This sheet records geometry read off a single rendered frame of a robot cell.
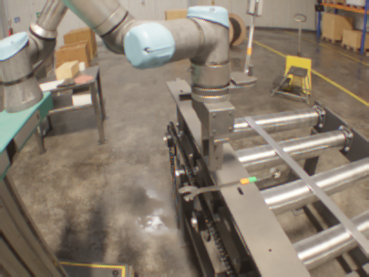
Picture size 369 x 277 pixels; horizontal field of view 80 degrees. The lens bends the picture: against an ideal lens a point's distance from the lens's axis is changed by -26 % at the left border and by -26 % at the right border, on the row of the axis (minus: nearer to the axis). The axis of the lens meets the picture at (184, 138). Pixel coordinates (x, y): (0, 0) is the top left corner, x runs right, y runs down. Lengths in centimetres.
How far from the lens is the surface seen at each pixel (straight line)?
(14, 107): 88
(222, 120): 51
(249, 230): 59
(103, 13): 50
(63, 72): 339
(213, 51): 49
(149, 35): 40
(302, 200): 112
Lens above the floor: 161
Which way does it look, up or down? 31 degrees down
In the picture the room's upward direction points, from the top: 3 degrees counter-clockwise
